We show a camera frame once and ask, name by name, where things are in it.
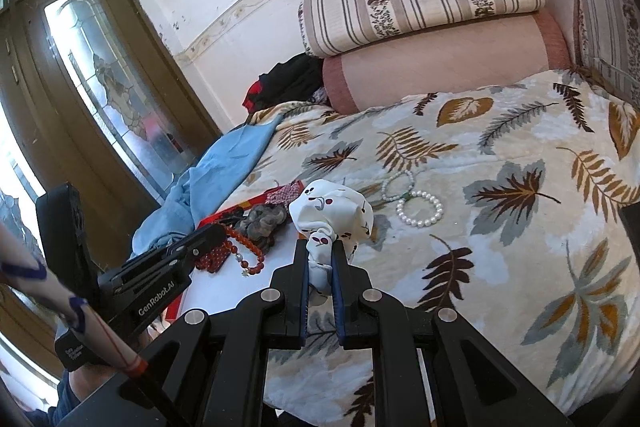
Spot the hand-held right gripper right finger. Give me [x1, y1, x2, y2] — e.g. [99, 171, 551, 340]
[331, 241, 576, 427]

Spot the dark red patterned scrunchie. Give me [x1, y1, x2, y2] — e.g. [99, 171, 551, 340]
[264, 183, 302, 208]

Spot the brown glazed door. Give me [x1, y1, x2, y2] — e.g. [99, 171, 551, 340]
[0, 0, 224, 378]

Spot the white cherry print scrunchie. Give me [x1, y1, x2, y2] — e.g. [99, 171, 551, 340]
[289, 179, 375, 303]

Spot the light blue cloth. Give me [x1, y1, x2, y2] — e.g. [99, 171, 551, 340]
[131, 114, 284, 261]

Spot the grey scrunchie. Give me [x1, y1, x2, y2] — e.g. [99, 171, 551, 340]
[242, 204, 289, 254]

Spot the black smartphone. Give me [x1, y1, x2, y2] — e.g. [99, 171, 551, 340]
[619, 202, 640, 259]

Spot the pink bolster cushion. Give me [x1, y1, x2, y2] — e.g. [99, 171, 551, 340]
[321, 9, 574, 115]

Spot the large striped floral cushion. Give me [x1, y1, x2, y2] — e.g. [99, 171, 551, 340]
[575, 0, 640, 108]

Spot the black clothes pile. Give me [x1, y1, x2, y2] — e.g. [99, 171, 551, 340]
[243, 53, 326, 114]

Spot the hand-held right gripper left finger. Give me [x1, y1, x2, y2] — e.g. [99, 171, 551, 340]
[57, 241, 312, 427]

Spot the small pearl bracelet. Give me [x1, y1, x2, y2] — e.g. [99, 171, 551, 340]
[381, 169, 417, 204]

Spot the red bead bracelet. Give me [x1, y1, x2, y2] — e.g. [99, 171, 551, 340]
[194, 226, 266, 276]

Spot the person's leg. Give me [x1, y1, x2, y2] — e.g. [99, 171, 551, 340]
[22, 369, 83, 427]

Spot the leaf print blanket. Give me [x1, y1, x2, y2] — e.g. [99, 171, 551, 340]
[220, 69, 640, 418]

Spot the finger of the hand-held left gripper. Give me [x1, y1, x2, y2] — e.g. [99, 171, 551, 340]
[165, 224, 227, 268]

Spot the large pearl bracelet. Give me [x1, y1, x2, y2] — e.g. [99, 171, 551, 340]
[396, 190, 445, 228]

